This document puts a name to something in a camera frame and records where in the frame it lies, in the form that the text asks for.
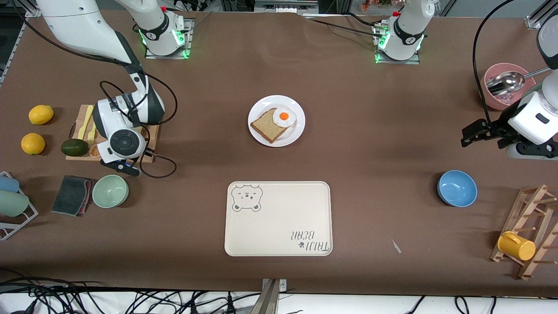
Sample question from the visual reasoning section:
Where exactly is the brown toasted bread slice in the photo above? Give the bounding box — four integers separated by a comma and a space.
250, 108, 288, 144

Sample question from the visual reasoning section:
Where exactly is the orange yellow citrus fruit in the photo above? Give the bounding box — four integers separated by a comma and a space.
21, 133, 46, 155

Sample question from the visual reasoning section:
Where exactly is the yellow plastic knife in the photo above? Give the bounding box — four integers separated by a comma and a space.
78, 105, 94, 140

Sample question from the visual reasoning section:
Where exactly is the pink bowl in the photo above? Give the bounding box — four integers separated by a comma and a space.
483, 63, 538, 111

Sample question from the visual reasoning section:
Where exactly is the green avocado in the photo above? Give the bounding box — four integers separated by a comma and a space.
61, 139, 89, 157

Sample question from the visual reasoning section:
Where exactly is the yellow plastic cup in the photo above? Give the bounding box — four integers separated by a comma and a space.
497, 231, 536, 261

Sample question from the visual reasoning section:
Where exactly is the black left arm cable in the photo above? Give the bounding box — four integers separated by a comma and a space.
473, 0, 517, 127

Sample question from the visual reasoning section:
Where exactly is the wooden peg rack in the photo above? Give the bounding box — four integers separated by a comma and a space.
490, 184, 558, 280

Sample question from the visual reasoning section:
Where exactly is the wooden cutting board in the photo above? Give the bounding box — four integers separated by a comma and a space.
65, 105, 160, 164

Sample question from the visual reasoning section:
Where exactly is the metal ladle spoon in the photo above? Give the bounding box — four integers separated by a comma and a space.
486, 66, 552, 96

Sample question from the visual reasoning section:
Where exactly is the toy fried egg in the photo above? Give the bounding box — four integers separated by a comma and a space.
272, 107, 297, 128

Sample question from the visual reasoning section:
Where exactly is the aluminium frame rail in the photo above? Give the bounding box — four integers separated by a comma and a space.
0, 5, 44, 83
525, 0, 558, 30

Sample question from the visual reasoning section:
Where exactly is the mint green bowl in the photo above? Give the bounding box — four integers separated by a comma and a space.
92, 175, 129, 208

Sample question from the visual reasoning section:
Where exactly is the dark grey folded cloth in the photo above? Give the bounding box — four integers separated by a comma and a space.
51, 175, 93, 217

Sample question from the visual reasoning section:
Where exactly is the blue bowl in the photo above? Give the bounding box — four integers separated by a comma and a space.
437, 170, 478, 208

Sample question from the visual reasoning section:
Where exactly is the yellow lemon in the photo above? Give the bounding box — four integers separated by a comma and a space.
29, 105, 54, 125

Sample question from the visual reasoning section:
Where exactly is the black cable tangle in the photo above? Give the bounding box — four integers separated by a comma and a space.
0, 270, 262, 314

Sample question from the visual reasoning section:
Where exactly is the black table cable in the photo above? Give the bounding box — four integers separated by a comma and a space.
305, 17, 381, 36

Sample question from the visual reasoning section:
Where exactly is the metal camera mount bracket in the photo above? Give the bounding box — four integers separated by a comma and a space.
255, 278, 287, 314

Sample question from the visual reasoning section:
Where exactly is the cream bear print tray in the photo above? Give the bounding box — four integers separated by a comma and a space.
224, 181, 333, 257

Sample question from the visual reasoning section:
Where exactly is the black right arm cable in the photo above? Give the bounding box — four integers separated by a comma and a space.
13, 0, 178, 179

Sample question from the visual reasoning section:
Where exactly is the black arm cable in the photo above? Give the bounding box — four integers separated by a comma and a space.
13, 0, 178, 179
473, 0, 517, 127

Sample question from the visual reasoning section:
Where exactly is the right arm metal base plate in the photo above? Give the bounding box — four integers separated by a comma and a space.
145, 17, 193, 60

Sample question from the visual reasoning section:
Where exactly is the white wire rack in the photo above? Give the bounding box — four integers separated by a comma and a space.
0, 171, 39, 241

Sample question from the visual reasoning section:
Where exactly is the pale green cup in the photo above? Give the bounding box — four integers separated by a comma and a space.
0, 190, 30, 217

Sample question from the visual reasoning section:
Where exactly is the white round plate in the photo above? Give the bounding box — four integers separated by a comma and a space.
248, 95, 306, 147

